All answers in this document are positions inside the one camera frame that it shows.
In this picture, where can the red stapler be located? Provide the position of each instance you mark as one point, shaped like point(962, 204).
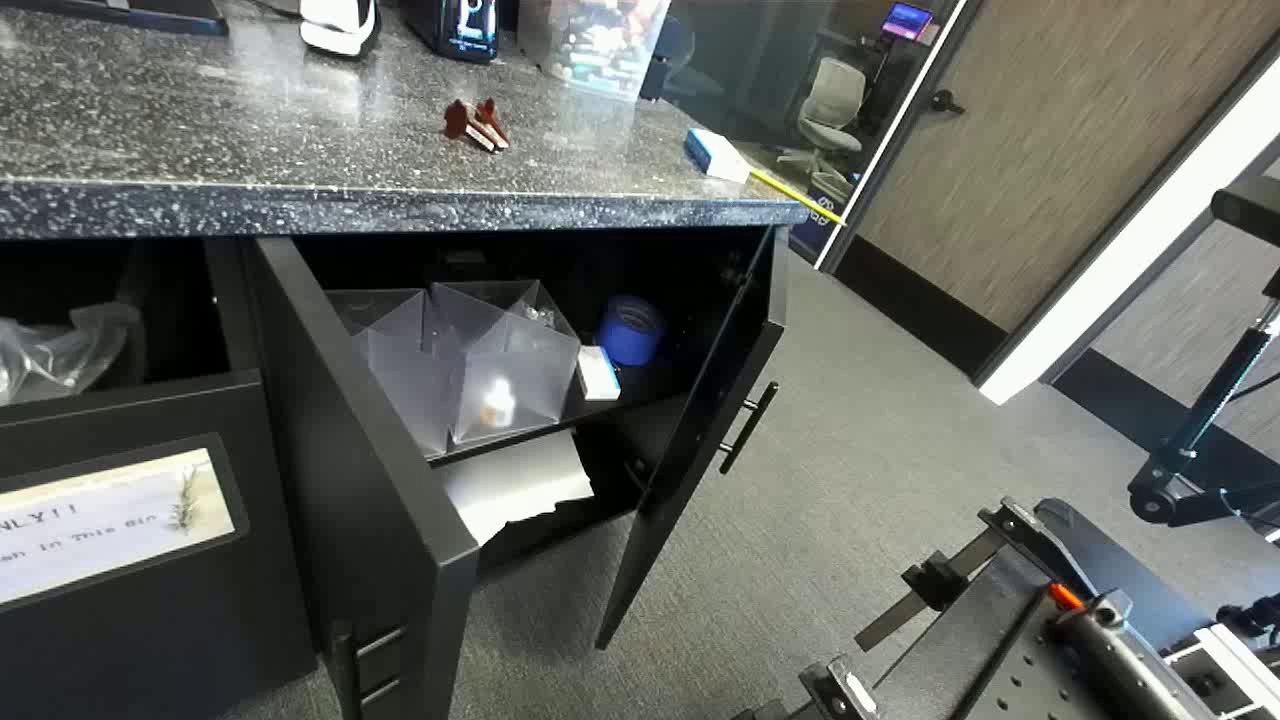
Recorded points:
point(472, 126)

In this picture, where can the blue tape roll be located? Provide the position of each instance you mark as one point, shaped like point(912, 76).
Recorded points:
point(630, 328)

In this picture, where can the small white box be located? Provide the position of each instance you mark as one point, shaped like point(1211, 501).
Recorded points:
point(596, 373)

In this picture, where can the small white bottle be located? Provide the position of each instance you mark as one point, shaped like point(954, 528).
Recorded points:
point(499, 403)

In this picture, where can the blue and white eraser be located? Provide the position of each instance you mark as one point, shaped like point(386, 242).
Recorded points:
point(712, 148)

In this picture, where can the yellow tape strip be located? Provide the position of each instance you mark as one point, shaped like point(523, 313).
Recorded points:
point(798, 193)

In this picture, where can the clear plastic container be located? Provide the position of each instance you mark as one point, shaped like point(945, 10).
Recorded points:
point(402, 366)

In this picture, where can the black cabinet door with latch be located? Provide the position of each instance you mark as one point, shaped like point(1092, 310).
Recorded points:
point(360, 505)

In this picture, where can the grey office chair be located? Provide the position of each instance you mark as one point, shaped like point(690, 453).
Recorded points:
point(833, 105)

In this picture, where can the clear plastic box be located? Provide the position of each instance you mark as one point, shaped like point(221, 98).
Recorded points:
point(603, 36)

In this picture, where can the blue and black device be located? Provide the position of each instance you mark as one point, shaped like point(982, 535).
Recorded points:
point(454, 24)

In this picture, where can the black door lever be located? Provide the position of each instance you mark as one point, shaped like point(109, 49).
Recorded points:
point(945, 103)

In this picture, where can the purple lit screen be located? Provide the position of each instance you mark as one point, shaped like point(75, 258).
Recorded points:
point(910, 23)

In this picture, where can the white device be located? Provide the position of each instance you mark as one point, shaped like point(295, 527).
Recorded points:
point(339, 24)

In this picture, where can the wooden door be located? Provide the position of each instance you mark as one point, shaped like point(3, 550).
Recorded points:
point(1053, 145)

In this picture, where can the black cabinet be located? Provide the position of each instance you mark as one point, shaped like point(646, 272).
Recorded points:
point(144, 586)

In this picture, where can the white paper label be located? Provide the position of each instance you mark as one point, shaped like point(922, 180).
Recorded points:
point(105, 521)

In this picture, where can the black and blue stand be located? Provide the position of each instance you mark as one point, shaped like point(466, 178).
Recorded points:
point(1205, 442)

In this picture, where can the crumpled clear plastic bag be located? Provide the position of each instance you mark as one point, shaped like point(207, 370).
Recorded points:
point(61, 354)

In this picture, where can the white door frame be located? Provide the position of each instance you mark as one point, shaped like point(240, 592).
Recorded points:
point(1135, 245)

